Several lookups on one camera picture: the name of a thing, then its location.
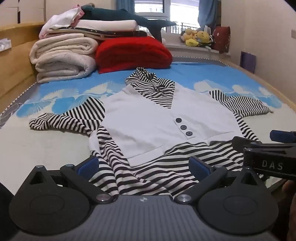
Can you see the pink and white cloth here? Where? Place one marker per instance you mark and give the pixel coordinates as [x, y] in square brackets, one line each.
[61, 19]

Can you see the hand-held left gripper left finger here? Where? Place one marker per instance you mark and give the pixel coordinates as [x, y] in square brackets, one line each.
[89, 168]

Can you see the striped shirt with white vest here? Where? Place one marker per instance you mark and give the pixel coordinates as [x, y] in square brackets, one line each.
[143, 120]

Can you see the wooden headboard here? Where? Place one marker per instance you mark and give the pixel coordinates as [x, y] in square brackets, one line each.
[16, 67]

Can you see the wooden bed frame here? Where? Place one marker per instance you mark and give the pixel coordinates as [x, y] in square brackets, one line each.
[272, 89]

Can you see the dark teal shark plush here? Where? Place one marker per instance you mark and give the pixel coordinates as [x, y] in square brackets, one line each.
[115, 15]

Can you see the white folded quilt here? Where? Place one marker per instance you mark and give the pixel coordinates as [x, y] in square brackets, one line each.
[108, 25]

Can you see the dark red bag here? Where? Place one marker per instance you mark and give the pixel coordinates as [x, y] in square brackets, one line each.
[222, 39]

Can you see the yellow duck plush toy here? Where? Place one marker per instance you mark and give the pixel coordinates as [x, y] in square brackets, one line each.
[190, 32]

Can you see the white window sill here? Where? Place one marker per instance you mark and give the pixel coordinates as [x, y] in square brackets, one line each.
[185, 49]

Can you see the blue curtain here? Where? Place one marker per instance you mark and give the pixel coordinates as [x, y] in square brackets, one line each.
[123, 5]
[209, 11]

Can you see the dark star-print folded blanket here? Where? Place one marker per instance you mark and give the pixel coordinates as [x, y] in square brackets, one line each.
[120, 34]

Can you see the white speckled folded blanket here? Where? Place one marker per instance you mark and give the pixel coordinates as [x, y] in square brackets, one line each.
[64, 67]

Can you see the cream folded blanket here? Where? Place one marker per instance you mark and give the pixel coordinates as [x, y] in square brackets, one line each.
[62, 45]

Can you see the small yellow plush toy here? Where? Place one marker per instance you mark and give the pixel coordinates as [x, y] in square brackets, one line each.
[191, 42]

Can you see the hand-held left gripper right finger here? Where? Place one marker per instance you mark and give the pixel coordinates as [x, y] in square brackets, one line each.
[199, 167]

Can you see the red folded blanket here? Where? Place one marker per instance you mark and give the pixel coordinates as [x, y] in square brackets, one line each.
[131, 53]

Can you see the blue and cream bed sheet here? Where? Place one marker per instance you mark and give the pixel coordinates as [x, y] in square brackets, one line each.
[57, 139]

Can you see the purple bag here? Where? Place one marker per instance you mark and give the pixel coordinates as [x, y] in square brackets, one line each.
[248, 62]

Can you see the tissue pack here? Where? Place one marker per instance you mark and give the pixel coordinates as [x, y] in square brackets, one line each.
[5, 44]

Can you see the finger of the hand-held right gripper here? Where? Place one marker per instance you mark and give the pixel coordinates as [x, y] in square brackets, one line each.
[281, 134]
[241, 143]

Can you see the cream wardrobe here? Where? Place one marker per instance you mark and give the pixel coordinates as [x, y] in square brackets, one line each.
[20, 10]

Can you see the white wall socket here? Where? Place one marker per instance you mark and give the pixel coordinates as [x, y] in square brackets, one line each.
[294, 34]

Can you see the window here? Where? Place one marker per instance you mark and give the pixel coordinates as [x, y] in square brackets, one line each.
[180, 9]

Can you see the black balcony railing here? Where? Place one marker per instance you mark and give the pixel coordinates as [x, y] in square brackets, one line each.
[182, 26]

